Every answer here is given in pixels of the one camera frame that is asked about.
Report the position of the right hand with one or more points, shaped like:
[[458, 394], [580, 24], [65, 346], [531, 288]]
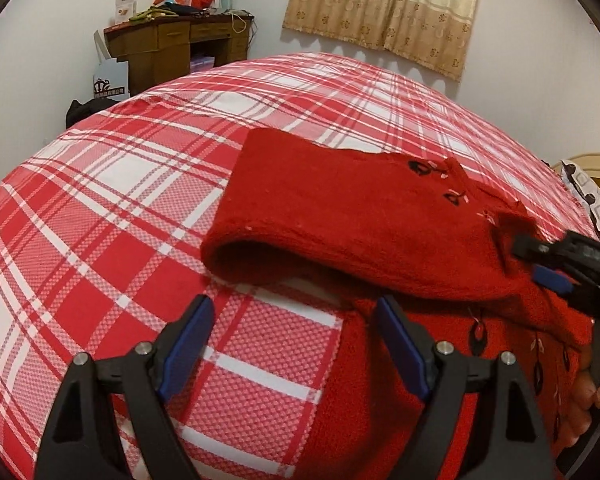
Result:
[[584, 396]]

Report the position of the black bag on floor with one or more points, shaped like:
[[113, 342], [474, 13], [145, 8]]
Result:
[[79, 111]]

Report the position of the white card on desk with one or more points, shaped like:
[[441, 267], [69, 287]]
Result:
[[125, 10]]

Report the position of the white blue paper bag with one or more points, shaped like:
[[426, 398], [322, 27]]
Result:
[[111, 80]]

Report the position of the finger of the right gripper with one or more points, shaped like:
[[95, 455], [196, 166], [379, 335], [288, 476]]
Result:
[[531, 249], [552, 280]]

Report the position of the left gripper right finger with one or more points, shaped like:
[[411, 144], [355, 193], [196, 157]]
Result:
[[506, 439]]

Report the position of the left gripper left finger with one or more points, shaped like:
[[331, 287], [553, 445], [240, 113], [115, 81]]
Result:
[[81, 439]]

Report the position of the patterned pillow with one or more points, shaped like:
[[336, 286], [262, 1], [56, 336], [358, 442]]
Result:
[[583, 188]]

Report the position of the brown wooden desk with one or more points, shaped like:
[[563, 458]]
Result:
[[164, 49]]

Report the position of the red knitted sweater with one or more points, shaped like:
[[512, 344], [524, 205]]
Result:
[[363, 225]]

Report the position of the red plaid bed sheet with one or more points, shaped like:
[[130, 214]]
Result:
[[101, 234]]

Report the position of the beige patterned curtain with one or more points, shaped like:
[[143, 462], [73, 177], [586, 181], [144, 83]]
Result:
[[432, 33]]

